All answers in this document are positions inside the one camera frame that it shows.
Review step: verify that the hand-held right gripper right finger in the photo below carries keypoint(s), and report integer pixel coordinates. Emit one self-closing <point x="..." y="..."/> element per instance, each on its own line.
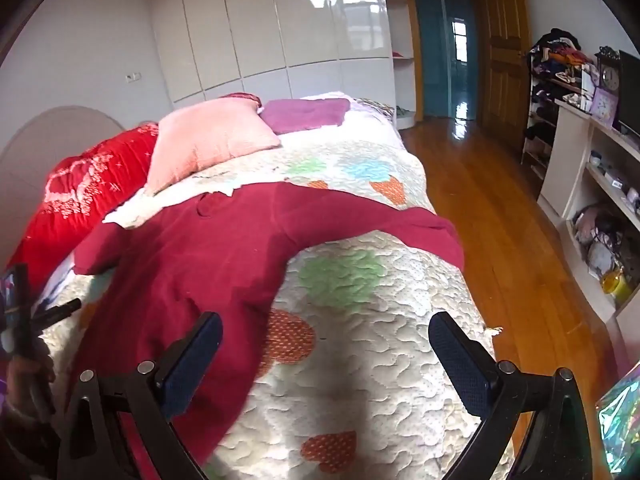
<point x="460" y="365"/>

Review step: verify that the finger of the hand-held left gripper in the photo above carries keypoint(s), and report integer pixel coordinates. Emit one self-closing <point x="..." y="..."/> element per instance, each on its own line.
<point x="57" y="311"/>

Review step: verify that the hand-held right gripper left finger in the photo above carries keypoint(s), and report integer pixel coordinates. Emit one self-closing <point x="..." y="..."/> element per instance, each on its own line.
<point x="192" y="367"/>

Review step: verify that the dark red sweater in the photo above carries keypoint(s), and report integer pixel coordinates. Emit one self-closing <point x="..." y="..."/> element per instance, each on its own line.
<point x="200" y="260"/>

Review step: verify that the pile of clothes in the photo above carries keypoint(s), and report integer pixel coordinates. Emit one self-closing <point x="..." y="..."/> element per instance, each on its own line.
<point x="560" y="55"/>

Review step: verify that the person's left hand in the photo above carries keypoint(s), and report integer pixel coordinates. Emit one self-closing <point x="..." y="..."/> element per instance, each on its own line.
<point x="22" y="380"/>

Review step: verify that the heart print quilted bedspread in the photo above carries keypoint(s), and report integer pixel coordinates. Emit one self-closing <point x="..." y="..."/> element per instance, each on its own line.
<point x="360" y="360"/>

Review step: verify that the red floral quilt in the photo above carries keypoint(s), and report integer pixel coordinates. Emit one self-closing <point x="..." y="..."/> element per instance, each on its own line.
<point x="75" y="195"/>

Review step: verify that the iridescent foil bag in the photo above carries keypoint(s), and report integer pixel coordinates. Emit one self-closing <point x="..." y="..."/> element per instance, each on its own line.
<point x="622" y="420"/>

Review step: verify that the yellow container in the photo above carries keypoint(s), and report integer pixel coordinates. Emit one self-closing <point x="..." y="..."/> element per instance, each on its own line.
<point x="616" y="285"/>

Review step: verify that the white curved headboard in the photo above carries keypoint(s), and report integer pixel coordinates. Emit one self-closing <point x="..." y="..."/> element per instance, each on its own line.
<point x="50" y="130"/>

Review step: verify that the white shelf unit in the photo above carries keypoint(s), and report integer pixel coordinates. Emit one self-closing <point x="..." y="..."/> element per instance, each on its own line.
<point x="570" y="160"/>

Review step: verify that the pink pillow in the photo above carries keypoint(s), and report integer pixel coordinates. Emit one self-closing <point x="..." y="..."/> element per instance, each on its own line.
<point x="210" y="135"/>

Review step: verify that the shoe rack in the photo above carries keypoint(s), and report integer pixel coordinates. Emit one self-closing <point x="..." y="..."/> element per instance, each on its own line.
<point x="542" y="125"/>

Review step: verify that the purple folded cloth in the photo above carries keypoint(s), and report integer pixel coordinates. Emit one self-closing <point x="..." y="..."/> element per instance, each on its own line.
<point x="305" y="114"/>

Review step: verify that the purple clock box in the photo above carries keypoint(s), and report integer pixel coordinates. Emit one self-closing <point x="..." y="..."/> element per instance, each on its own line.
<point x="605" y="107"/>

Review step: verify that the wooden door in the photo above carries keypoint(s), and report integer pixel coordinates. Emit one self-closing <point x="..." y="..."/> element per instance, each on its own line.
<point x="505" y="60"/>

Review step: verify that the white corner shelf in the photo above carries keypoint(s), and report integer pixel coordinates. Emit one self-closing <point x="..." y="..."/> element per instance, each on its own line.
<point x="402" y="60"/>

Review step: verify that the black television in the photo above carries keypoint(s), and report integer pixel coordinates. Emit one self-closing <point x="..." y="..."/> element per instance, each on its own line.
<point x="631" y="95"/>

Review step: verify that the blue glass door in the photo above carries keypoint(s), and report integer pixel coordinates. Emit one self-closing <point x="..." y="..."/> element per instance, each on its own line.
<point x="440" y="45"/>

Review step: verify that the dark ornate clock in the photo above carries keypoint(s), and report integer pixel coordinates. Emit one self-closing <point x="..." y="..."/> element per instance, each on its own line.
<point x="610" y="77"/>

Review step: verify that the white glossy wardrobe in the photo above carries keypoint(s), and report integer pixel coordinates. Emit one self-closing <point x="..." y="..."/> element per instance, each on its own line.
<point x="300" y="20"/>

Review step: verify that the white wall socket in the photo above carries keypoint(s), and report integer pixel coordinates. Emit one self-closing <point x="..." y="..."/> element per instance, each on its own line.
<point x="133" y="77"/>

